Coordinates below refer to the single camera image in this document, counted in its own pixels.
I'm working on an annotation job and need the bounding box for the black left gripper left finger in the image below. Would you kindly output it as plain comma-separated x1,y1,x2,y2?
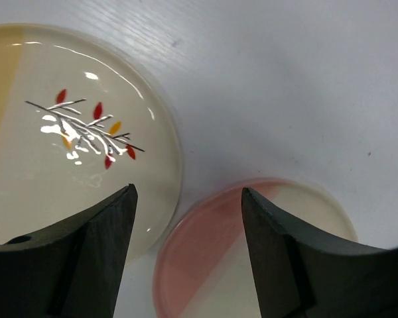
0,184,138,317

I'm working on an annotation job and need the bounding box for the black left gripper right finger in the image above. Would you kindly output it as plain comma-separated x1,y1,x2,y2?
241,188,398,317

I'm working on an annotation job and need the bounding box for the pink and cream floral plate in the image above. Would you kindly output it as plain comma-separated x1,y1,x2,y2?
153,178,358,317

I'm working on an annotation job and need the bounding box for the yellow and cream floral plate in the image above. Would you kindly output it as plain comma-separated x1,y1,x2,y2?
0,24,182,261

